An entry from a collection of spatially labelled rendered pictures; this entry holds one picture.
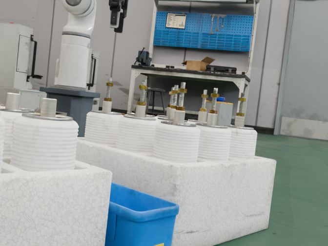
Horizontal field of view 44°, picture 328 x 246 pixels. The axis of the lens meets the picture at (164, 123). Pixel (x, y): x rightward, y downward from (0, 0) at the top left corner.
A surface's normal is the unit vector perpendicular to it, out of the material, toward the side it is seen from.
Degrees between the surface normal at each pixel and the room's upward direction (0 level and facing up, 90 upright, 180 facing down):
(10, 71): 90
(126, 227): 92
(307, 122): 90
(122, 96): 90
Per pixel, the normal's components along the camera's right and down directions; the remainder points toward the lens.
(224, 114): 0.73, 0.12
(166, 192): -0.67, -0.04
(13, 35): -0.29, 0.02
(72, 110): 0.44, 0.10
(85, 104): 0.95, 0.12
